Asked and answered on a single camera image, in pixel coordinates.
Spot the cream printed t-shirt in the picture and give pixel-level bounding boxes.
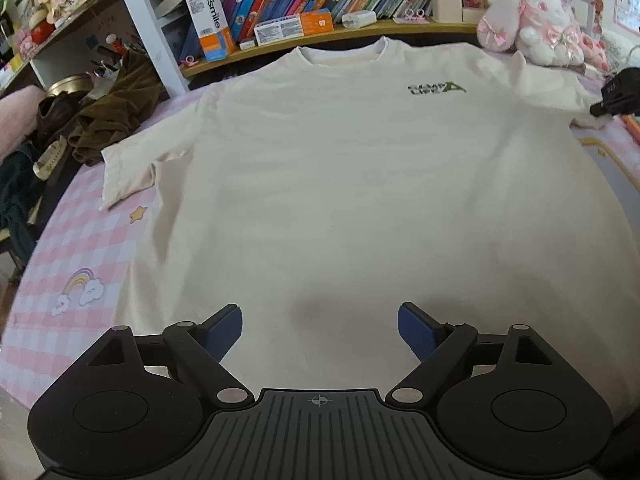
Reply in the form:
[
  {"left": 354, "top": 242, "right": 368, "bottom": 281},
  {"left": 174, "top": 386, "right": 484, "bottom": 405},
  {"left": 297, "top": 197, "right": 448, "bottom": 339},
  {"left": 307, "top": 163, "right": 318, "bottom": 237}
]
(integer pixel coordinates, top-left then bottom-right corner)
[{"left": 100, "top": 36, "right": 631, "bottom": 427}]

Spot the white shelf unit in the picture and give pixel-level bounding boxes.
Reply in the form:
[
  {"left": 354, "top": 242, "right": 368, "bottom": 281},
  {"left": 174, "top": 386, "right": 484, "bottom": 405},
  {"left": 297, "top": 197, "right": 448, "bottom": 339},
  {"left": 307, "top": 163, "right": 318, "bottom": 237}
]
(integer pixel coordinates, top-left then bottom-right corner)
[{"left": 0, "top": 0, "right": 132, "bottom": 97}]

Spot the beige pen holder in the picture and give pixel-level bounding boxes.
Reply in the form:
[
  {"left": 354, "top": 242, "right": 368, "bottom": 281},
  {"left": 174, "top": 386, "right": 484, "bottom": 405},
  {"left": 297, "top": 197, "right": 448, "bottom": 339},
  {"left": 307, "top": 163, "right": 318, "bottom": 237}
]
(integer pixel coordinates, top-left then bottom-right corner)
[{"left": 431, "top": 0, "right": 464, "bottom": 24}]

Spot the dark green cloth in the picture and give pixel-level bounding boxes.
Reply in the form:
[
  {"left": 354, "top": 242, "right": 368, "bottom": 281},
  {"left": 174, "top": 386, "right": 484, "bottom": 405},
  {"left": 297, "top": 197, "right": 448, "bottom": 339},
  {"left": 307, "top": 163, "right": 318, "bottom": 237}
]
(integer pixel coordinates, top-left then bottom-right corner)
[{"left": 0, "top": 142, "right": 52, "bottom": 262}]

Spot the pink white plush bunny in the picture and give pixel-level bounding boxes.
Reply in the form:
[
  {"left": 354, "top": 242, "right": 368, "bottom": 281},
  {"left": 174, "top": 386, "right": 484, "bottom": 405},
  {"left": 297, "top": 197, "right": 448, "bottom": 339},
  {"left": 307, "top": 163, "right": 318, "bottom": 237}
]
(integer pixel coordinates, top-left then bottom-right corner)
[{"left": 477, "top": 0, "right": 586, "bottom": 68}]

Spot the wooden bookshelf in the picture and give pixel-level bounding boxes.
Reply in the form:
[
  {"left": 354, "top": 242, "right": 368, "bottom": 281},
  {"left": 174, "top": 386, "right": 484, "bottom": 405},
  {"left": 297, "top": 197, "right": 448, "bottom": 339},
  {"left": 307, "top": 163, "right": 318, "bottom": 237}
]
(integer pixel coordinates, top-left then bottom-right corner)
[{"left": 107, "top": 0, "right": 482, "bottom": 97}]

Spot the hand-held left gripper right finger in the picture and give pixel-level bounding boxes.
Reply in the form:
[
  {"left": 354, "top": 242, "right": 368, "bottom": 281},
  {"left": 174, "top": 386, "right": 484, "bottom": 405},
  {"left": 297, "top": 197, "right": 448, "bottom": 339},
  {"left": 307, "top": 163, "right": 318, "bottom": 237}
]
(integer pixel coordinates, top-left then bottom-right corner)
[{"left": 387, "top": 301, "right": 556, "bottom": 406}]

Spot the flat white orange box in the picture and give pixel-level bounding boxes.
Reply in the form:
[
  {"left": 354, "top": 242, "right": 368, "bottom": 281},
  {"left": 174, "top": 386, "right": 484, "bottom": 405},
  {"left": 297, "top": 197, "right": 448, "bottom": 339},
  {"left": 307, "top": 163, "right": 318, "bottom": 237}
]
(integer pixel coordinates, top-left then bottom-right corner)
[{"left": 253, "top": 10, "right": 334, "bottom": 47}]

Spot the beige ribbed strap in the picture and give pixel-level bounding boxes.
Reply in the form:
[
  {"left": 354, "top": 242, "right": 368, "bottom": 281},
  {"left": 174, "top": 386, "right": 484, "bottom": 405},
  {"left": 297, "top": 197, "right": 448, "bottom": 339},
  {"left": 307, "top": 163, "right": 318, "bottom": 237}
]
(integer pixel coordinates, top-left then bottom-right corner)
[{"left": 32, "top": 135, "right": 69, "bottom": 182}]

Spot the alphabet wall poster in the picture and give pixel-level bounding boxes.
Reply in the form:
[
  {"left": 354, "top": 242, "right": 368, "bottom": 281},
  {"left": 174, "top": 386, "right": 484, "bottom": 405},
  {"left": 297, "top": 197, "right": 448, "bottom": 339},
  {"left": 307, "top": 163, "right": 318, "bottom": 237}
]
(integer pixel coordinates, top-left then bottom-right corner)
[{"left": 612, "top": 0, "right": 640, "bottom": 37}]

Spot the metal bowl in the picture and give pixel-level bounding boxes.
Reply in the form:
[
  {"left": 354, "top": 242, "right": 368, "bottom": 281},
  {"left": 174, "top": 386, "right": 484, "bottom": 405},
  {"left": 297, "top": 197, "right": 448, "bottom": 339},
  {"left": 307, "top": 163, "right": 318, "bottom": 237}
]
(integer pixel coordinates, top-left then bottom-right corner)
[{"left": 46, "top": 74, "right": 94, "bottom": 99}]

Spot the pink fluffy cloth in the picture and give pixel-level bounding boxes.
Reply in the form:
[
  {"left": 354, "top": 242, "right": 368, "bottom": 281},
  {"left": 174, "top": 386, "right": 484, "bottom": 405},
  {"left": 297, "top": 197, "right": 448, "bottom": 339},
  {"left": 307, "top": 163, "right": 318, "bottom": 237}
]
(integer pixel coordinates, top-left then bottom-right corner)
[{"left": 0, "top": 85, "right": 47, "bottom": 162}]

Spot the white power adapter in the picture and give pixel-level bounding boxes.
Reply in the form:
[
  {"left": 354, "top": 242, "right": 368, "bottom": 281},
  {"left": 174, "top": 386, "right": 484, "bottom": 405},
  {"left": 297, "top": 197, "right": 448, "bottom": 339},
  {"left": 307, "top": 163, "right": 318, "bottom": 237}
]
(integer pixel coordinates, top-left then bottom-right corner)
[{"left": 341, "top": 9, "right": 377, "bottom": 30}]

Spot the tall white orange box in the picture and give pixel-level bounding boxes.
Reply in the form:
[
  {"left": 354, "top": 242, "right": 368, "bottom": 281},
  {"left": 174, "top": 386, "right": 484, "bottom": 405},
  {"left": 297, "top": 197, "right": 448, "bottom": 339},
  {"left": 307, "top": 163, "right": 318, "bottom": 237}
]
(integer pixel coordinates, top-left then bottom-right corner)
[{"left": 186, "top": 0, "right": 236, "bottom": 63}]

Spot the brown velvet cloth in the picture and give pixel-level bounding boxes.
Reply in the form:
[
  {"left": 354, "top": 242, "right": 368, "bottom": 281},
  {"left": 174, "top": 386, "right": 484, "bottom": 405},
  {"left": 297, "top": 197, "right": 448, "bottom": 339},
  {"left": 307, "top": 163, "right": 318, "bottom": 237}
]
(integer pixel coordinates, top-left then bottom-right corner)
[{"left": 67, "top": 50, "right": 169, "bottom": 167}]

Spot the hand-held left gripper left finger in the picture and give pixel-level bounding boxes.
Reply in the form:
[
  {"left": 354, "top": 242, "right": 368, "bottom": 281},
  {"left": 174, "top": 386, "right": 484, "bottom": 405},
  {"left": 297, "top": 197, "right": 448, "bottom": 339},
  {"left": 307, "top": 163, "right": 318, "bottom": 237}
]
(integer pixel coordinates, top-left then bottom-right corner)
[{"left": 87, "top": 302, "right": 253, "bottom": 407}]

